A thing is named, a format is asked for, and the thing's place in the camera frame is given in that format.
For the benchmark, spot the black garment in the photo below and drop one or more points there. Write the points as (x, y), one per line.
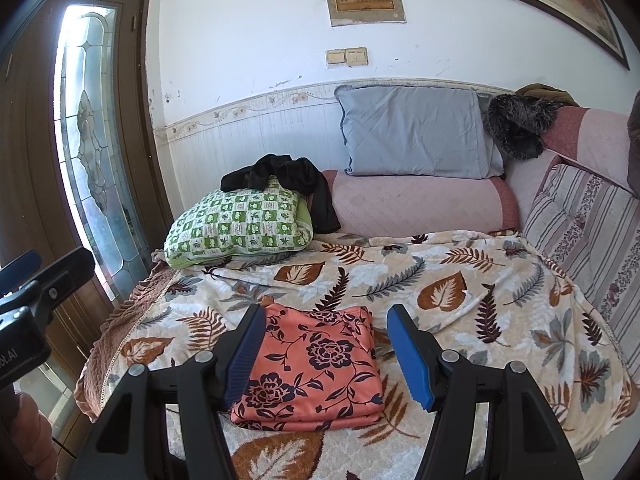
(295, 172)

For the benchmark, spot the pink fringed bedspread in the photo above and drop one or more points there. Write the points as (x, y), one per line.
(115, 320)

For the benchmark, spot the orange floral garment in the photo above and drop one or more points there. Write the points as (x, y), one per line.
(320, 360)

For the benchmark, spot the dark furry garment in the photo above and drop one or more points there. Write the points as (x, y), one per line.
(517, 127)

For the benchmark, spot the olive brown garment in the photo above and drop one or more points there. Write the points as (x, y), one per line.
(547, 94)

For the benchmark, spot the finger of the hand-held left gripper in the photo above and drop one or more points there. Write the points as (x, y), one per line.
(65, 275)
(20, 267)

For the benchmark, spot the green checked pillow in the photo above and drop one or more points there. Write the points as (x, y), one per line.
(240, 225)

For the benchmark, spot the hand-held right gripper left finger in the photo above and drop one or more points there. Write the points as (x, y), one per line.
(245, 355)

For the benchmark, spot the grey pillow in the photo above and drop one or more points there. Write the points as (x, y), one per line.
(415, 130)

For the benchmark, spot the striped floral cushion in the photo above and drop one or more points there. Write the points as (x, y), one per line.
(585, 220)

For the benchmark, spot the leaf print blanket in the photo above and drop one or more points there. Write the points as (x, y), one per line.
(450, 260)

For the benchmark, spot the beige light switch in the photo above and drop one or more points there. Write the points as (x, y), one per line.
(336, 58)
(357, 56)

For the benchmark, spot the wooden stained glass door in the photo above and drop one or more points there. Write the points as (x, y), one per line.
(30, 160)

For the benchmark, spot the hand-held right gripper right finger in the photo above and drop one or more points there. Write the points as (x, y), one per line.
(410, 355)

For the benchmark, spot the framed wall plaque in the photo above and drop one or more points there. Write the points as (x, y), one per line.
(364, 1)

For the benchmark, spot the pink sofa backrest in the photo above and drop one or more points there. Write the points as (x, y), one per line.
(595, 130)

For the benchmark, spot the dark brown cloth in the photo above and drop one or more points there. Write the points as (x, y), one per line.
(635, 150)

